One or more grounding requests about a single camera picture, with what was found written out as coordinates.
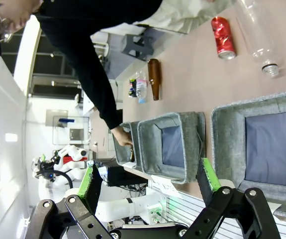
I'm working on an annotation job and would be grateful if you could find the black right gripper finger with green pad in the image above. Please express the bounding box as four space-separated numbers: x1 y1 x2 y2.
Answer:
187 157 282 239

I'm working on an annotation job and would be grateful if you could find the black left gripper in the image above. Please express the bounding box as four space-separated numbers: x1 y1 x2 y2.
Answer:
25 156 114 239

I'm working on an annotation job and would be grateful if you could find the person's right forearm black sleeve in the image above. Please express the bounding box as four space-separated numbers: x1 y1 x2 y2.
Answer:
79 59 122 130

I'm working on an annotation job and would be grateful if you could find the small grey felt basket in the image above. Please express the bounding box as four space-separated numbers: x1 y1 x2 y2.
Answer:
111 121 144 170

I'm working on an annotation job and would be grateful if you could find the large grey felt basket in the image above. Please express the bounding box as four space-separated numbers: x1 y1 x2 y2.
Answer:
210 89 286 221

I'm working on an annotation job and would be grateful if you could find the medium grey felt basket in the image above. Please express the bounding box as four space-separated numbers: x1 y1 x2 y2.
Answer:
137 112 206 185

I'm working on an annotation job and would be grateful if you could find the crushed red drink can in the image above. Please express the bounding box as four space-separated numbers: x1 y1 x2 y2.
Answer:
210 16 237 61

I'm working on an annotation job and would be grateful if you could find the person's right hand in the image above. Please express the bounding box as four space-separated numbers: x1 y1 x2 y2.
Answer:
110 125 134 147

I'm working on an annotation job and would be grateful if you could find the white paper label sheet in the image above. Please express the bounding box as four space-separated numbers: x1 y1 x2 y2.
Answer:
266 202 282 218
150 174 183 199

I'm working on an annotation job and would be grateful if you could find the black computer box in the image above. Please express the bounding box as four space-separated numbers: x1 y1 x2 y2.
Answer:
106 165 149 187

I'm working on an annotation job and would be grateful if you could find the glass display cabinet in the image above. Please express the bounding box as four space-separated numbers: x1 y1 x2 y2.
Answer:
45 109 91 146

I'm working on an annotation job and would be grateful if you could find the plastic bottle with dark label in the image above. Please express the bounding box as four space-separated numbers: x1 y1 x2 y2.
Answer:
128 78 138 98

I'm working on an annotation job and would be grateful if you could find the small pink label water bottle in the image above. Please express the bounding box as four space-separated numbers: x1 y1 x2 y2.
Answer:
135 71 148 104

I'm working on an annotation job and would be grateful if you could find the clear plastic bottle without cap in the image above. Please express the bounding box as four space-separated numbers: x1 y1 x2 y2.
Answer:
236 0 281 78

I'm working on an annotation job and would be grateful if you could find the grey stool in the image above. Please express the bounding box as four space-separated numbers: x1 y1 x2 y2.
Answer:
120 33 154 62

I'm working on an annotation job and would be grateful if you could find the person in black sweater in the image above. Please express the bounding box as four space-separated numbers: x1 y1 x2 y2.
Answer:
0 0 234 130

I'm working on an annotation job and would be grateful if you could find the black cable bundle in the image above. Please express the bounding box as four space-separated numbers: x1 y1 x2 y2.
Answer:
119 183 150 197

